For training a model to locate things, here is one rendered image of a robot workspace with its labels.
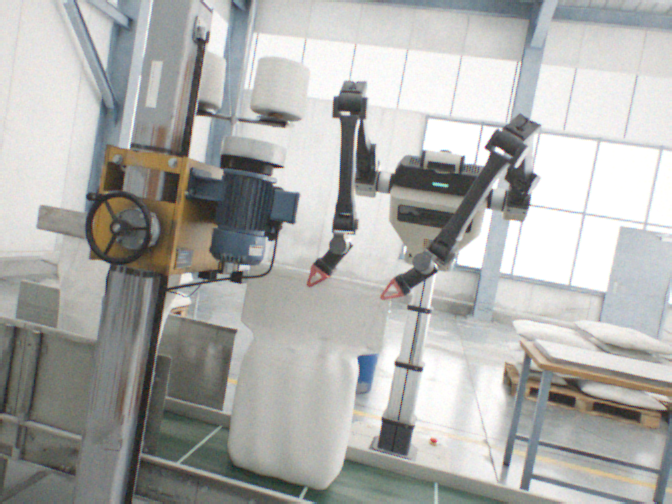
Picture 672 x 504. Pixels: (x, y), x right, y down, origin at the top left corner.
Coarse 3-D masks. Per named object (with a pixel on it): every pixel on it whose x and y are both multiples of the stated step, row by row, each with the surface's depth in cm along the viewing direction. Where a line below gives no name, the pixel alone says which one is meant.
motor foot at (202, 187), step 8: (192, 168) 134; (192, 176) 134; (200, 176) 135; (208, 176) 143; (192, 184) 135; (200, 184) 138; (208, 184) 137; (216, 184) 137; (224, 184) 136; (192, 192) 135; (200, 192) 138; (208, 192) 137; (216, 192) 137; (224, 192) 136; (200, 200) 141; (216, 200) 137
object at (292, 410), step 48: (288, 288) 171; (336, 288) 168; (288, 336) 170; (336, 336) 168; (384, 336) 166; (240, 384) 169; (288, 384) 163; (336, 384) 162; (240, 432) 168; (288, 432) 163; (336, 432) 162; (288, 480) 166
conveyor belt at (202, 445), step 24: (168, 432) 186; (192, 432) 189; (216, 432) 193; (168, 456) 169; (192, 456) 171; (216, 456) 174; (240, 480) 162; (264, 480) 164; (336, 480) 173; (360, 480) 176; (384, 480) 179; (408, 480) 182
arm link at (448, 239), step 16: (496, 160) 147; (512, 160) 146; (480, 176) 151; (496, 176) 150; (480, 192) 151; (464, 208) 154; (448, 224) 158; (464, 224) 156; (448, 240) 158; (448, 256) 160
